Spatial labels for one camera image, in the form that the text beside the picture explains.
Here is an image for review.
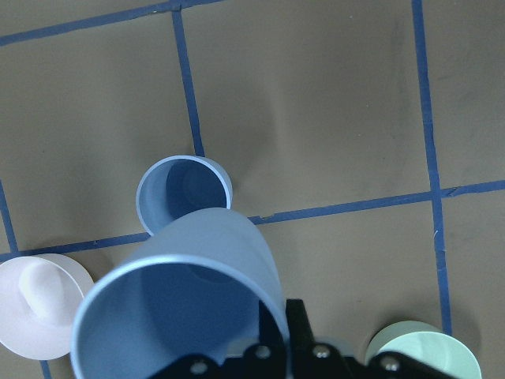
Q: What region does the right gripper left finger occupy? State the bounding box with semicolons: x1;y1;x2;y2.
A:
151;302;288;378

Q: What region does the blue cup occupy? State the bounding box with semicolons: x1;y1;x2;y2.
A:
136;156;233;236
70;208;289;378

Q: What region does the pink bowl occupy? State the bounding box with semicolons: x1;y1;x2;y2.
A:
1;253;94;360

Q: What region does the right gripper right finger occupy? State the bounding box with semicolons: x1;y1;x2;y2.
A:
286;298;450;379

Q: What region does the mint green bowl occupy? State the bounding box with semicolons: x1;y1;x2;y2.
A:
365;321;482;378

